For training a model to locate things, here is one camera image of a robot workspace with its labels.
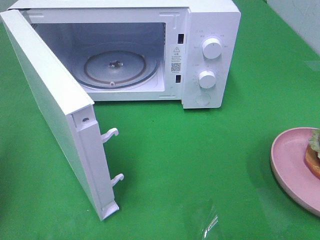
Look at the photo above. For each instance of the round door release button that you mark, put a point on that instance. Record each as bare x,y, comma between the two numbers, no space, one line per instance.
203,99

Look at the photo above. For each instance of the white microwave knob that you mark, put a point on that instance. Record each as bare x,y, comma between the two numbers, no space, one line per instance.
207,79
212,48

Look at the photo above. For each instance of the white microwave door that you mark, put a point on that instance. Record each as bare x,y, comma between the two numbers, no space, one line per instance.
68,111

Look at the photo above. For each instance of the pink round plate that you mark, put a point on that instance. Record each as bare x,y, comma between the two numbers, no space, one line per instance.
287,160

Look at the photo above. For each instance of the burger with lettuce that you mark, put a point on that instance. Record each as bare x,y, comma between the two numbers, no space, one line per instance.
312,154

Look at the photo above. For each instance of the white microwave oven body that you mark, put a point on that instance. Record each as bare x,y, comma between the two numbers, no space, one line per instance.
180,26

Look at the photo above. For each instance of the clear plastic film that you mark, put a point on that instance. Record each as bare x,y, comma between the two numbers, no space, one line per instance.
201,221

